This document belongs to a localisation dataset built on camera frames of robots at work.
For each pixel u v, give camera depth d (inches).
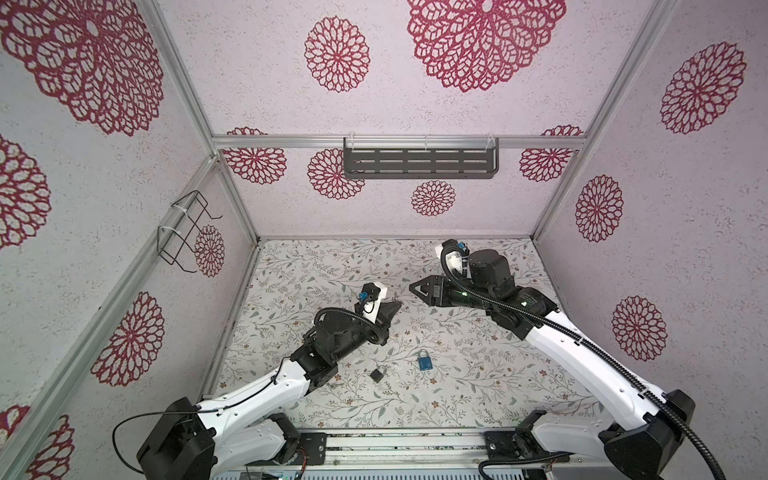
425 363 34.5
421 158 37.2
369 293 23.8
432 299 24.2
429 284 24.6
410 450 29.7
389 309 27.1
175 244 30.6
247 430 22.7
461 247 24.7
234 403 17.8
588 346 17.5
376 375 33.6
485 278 20.9
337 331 21.8
